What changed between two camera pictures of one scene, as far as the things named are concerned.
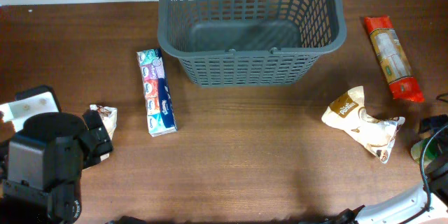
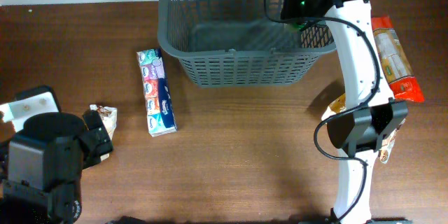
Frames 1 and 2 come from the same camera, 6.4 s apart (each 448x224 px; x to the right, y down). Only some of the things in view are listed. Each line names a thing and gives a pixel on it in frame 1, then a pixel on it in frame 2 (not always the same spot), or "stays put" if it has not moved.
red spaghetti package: [393, 59] stays put
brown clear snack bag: [109, 115] stays put
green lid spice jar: [430, 155] → [298, 26]
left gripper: [105, 145] stays put
